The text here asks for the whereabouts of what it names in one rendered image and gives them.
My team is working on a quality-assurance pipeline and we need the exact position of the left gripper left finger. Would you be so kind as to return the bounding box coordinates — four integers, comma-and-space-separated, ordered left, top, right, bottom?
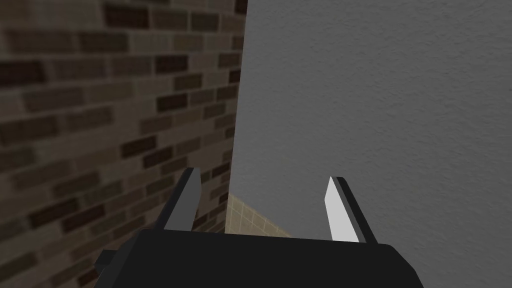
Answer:
153, 167, 203, 233

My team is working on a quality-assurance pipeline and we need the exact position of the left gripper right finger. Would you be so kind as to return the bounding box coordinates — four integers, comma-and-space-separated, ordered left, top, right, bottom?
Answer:
323, 175, 379, 245

